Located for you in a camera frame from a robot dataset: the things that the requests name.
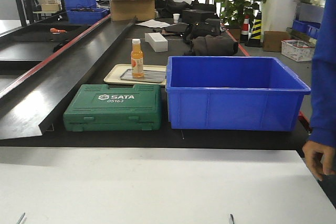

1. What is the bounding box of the bystander hand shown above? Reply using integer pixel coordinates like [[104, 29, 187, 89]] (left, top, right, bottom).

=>
[[302, 140, 335, 181]]

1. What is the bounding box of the grey metal tray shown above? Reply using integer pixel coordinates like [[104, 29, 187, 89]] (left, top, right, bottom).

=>
[[120, 69, 166, 83]]

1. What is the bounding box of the beige plastic tray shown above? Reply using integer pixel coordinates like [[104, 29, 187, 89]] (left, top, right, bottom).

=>
[[104, 64, 166, 86]]

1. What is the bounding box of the blue sleeved bystander arm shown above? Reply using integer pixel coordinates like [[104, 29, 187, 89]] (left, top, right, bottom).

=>
[[310, 0, 335, 147]]

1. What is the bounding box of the white plastic basket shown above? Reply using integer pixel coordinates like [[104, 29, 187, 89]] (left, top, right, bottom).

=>
[[281, 39, 315, 62]]

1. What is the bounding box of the brown cardboard box on floor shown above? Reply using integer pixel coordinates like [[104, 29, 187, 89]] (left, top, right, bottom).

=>
[[263, 31, 291, 52]]

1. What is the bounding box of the large blue plastic bin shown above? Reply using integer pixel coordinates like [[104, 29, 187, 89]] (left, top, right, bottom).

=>
[[165, 56, 310, 131]]

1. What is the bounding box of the black yellow traffic cone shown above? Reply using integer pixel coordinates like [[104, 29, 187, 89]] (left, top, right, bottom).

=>
[[245, 11, 262, 48]]

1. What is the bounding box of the orange white traffic cone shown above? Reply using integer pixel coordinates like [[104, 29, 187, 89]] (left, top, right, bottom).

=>
[[240, 14, 249, 42]]

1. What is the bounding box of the dark brown cloth bundle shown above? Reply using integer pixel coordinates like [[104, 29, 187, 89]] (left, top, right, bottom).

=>
[[183, 35, 239, 56]]

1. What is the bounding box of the black equipment box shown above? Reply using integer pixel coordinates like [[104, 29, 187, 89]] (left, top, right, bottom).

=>
[[182, 9, 219, 24]]

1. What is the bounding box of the white rectangular box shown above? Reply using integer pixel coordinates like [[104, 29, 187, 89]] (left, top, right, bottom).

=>
[[145, 33, 168, 52]]

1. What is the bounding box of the white paper cup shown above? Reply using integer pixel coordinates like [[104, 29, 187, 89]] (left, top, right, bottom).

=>
[[173, 13, 180, 23]]

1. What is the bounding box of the orange juice bottle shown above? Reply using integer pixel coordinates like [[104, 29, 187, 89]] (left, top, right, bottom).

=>
[[131, 39, 144, 78]]

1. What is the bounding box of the green SATA tool case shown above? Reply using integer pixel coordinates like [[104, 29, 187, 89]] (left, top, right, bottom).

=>
[[63, 84, 162, 132]]

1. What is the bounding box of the large cardboard box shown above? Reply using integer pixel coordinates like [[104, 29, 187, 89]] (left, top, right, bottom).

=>
[[110, 0, 155, 21]]

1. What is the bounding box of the blue crate on conveyor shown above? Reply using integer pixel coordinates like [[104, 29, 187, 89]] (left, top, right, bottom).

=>
[[67, 8, 110, 25]]

